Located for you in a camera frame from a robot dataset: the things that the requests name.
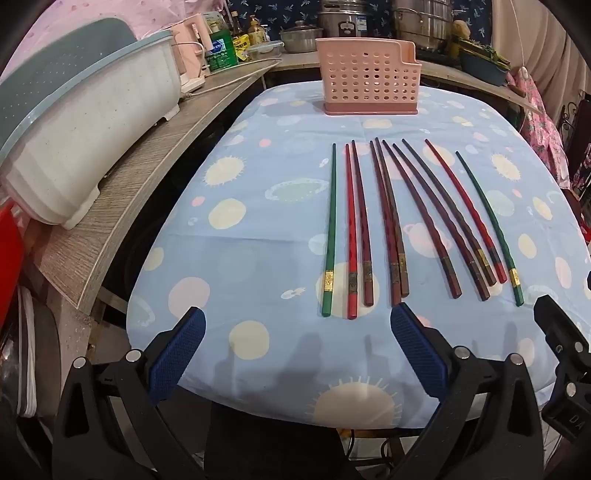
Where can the white dish drainer teal lid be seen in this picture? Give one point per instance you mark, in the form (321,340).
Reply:
(83,152)

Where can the steel pot with lid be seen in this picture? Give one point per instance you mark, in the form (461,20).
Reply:
(300,39)

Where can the dark glass bottle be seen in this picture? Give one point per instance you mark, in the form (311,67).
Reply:
(235,27)

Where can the pink floral cloth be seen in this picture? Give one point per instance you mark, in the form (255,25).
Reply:
(545,129)

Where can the dark metal chair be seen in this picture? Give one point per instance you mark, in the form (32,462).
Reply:
(577,138)

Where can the dark brown chopstick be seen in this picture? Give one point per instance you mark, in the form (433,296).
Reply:
(362,221)
(480,257)

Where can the green detergent bottle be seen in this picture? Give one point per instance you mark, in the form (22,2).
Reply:
(221,50)

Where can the green vegetables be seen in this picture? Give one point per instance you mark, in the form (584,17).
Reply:
(480,51)

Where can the red plastic box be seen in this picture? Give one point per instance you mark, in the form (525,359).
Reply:
(9,258)

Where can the silver rice cooker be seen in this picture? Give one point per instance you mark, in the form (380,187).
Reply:
(344,23)

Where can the pink electric kettle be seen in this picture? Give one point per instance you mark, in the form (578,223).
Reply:
(189,41)

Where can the green chopstick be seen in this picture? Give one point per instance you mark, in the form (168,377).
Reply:
(330,221)
(513,276)

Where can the red-brown chopstick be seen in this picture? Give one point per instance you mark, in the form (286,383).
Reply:
(443,263)
(475,284)
(384,221)

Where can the beige curtain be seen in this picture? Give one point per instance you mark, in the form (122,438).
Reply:
(545,37)

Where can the yellow bottle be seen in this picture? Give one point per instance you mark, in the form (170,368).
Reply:
(255,34)

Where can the blue basin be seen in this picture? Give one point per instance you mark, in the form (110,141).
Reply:
(480,71)

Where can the red chopstick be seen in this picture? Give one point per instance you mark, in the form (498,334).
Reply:
(497,270)
(349,230)

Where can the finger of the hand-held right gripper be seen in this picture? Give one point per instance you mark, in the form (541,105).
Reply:
(561,332)

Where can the pink perforated chopstick holder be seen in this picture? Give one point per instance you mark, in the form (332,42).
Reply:
(364,78)

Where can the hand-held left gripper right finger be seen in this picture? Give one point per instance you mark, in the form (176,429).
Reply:
(415,350)

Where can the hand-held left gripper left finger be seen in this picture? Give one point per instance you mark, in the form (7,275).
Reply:
(178,355)

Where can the large steel steamer pot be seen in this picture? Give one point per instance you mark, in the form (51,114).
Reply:
(422,23)

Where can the yellow packet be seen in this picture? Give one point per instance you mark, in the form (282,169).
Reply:
(241,46)

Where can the clear food container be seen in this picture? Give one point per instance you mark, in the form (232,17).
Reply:
(263,51)

